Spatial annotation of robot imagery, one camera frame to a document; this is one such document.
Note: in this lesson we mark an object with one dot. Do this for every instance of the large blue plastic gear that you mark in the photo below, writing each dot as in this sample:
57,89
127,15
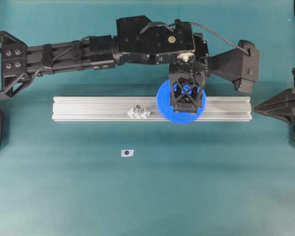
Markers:
163,104

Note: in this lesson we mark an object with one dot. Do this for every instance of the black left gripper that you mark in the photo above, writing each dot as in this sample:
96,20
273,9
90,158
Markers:
187,77

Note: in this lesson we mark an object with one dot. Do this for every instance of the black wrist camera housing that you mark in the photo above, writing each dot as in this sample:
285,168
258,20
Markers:
238,67

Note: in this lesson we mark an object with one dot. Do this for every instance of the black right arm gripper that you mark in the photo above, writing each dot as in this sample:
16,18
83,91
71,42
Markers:
281,106

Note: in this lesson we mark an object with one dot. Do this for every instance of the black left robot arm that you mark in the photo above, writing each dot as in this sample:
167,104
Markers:
138,40

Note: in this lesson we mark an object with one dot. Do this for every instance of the clear shaft mount left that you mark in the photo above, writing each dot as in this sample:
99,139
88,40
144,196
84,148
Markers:
138,112

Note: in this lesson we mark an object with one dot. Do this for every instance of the silver aluminium extrusion rail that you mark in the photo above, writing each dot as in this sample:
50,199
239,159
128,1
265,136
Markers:
115,108

